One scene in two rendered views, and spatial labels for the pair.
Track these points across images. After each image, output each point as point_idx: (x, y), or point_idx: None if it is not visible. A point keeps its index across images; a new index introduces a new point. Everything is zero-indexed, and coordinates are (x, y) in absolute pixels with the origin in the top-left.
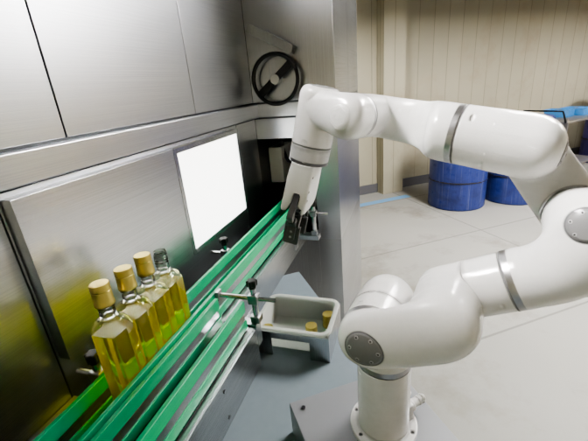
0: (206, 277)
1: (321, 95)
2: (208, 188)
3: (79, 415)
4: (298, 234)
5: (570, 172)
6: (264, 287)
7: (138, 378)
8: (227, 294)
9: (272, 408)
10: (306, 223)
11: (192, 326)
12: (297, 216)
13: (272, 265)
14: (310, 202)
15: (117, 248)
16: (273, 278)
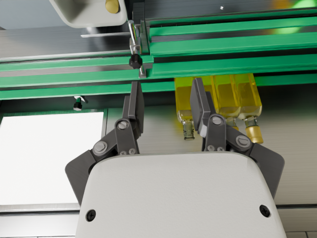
0: (124, 90)
1: None
2: (60, 156)
3: (262, 77)
4: (206, 96)
5: None
6: (59, 39)
7: (251, 71)
8: (141, 68)
9: None
10: (131, 100)
11: (195, 70)
12: (141, 128)
13: (29, 50)
14: (207, 187)
15: (184, 147)
16: (34, 38)
